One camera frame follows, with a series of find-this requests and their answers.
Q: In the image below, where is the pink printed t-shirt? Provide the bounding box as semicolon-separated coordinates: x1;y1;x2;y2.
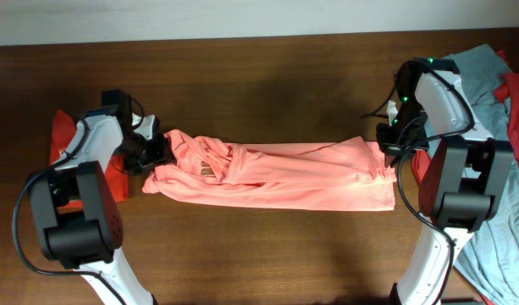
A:
142;130;396;212

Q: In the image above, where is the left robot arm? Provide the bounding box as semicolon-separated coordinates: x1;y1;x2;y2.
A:
12;89;176;304

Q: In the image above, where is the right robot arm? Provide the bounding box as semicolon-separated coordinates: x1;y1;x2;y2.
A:
376;58;514;304

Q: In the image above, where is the folded red printed t-shirt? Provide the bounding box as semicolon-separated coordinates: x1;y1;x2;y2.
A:
49;109;130;202

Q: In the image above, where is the red garment under grey shirt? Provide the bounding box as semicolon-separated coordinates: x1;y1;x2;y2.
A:
447;44;519;166

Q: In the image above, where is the grey t-shirt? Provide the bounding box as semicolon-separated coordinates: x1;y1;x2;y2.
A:
423;43;519;305

